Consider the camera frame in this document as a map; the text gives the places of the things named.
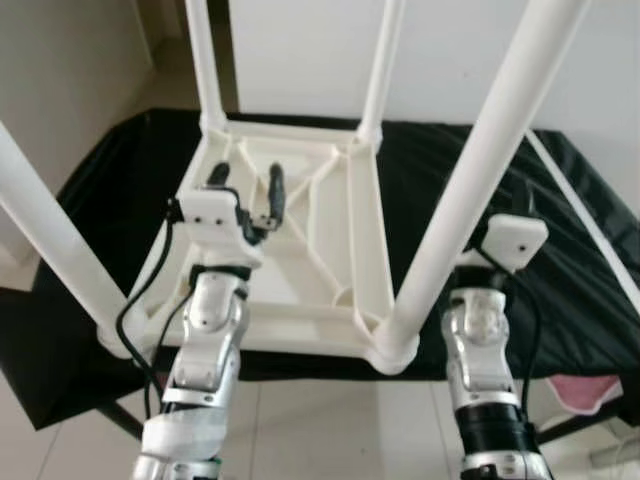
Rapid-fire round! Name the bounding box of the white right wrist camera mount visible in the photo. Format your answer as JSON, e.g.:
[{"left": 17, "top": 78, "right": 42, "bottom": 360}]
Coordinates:
[{"left": 471, "top": 212, "right": 550, "bottom": 275}]

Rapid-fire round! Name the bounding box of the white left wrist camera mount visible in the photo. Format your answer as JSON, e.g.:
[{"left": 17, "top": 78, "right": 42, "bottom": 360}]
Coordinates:
[{"left": 177, "top": 186, "right": 264, "bottom": 271}]

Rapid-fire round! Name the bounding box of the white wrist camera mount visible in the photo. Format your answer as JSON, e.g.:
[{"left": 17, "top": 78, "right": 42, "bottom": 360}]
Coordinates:
[
  {"left": 177, "top": 186, "right": 264, "bottom": 271},
  {"left": 471, "top": 212, "right": 550, "bottom": 275}
]

